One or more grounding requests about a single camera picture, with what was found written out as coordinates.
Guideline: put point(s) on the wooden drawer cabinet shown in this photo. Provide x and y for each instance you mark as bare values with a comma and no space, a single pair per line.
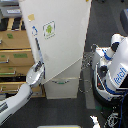
15,55

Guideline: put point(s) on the green android sticker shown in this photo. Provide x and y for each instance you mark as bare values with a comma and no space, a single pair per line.
49,30

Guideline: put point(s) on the white fridge body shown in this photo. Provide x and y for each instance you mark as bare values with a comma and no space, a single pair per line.
63,71

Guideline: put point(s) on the lower fridge drawer handle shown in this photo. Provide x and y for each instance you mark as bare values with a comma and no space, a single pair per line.
60,81

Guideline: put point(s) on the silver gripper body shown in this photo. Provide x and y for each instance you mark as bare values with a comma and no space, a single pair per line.
33,78

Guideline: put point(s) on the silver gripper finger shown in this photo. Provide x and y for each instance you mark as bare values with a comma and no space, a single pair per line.
42,72
37,66

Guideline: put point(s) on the yellow sticky note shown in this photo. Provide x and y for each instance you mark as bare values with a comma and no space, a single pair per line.
31,17

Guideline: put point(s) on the grey box on cabinet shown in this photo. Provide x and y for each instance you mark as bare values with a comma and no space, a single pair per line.
11,11

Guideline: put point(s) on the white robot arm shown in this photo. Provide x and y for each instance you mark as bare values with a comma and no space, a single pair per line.
10,105

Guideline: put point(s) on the white right robot gripper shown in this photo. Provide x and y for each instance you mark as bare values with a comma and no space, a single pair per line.
95,121

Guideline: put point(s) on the white blue robot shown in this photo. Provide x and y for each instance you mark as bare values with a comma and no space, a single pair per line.
110,71

